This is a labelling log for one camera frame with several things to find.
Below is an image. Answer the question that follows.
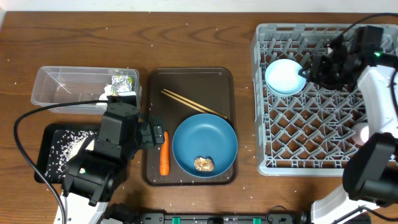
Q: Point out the orange carrot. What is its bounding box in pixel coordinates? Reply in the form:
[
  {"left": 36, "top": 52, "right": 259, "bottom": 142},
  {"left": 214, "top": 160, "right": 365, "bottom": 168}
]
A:
[{"left": 159, "top": 131, "right": 170, "bottom": 176}]

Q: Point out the light blue bowl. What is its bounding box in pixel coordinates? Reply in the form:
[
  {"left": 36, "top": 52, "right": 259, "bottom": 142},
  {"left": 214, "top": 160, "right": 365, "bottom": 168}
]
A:
[{"left": 264, "top": 59, "right": 307, "bottom": 97}]

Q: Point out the wooden chopstick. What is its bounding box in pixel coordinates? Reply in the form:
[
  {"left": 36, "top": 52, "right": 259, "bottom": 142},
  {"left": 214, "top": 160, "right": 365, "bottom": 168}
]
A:
[
  {"left": 161, "top": 91, "right": 206, "bottom": 113},
  {"left": 162, "top": 89, "right": 228, "bottom": 119}
]

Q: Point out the blue plate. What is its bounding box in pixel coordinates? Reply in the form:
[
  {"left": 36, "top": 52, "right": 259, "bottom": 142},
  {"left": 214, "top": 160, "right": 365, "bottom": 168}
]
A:
[{"left": 172, "top": 114, "right": 238, "bottom": 179}]

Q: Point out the yellow snack wrapper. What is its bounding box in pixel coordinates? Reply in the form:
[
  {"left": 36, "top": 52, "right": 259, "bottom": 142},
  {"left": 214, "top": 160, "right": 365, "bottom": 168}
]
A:
[{"left": 111, "top": 75, "right": 133, "bottom": 95}]

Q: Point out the brown food scrap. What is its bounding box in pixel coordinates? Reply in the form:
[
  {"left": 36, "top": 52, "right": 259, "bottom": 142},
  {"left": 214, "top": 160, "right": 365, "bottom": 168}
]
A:
[{"left": 194, "top": 157, "right": 215, "bottom": 172}]

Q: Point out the white tissue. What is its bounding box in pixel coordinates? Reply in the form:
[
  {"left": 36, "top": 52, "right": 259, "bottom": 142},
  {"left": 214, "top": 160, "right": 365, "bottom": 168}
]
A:
[{"left": 96, "top": 85, "right": 114, "bottom": 108}]

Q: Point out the white pink cup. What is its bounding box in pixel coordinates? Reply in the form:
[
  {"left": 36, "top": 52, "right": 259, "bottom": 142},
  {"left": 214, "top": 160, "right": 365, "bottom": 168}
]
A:
[{"left": 351, "top": 123, "right": 369, "bottom": 146}]

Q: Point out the white rice pile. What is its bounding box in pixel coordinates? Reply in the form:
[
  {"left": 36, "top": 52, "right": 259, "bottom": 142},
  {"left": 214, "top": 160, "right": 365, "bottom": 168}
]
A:
[{"left": 44, "top": 130, "right": 98, "bottom": 183}]

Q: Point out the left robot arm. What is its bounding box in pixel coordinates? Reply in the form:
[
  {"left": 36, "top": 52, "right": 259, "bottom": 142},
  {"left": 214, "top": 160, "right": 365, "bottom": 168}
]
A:
[{"left": 54, "top": 96, "right": 165, "bottom": 223}]

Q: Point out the grey dishwasher rack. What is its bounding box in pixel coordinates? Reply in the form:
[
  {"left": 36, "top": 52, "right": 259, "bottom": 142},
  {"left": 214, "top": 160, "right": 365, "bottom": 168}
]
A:
[{"left": 251, "top": 24, "right": 370, "bottom": 177}]

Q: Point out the brown serving tray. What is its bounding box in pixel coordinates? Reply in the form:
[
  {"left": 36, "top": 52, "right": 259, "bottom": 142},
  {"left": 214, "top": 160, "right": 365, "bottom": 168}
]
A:
[{"left": 142, "top": 68, "right": 237, "bottom": 186}]

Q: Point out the black tray bin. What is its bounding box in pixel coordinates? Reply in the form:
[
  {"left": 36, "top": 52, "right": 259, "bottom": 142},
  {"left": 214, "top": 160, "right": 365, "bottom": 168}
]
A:
[{"left": 36, "top": 123, "right": 100, "bottom": 184}]

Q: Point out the clear plastic bin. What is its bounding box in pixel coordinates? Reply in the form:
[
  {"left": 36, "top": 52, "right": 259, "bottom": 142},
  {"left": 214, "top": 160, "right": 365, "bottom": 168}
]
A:
[{"left": 31, "top": 66, "right": 142, "bottom": 107}]

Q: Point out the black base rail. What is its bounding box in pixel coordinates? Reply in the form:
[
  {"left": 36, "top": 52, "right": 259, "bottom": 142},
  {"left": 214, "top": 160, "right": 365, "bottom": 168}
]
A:
[{"left": 105, "top": 203, "right": 372, "bottom": 224}]

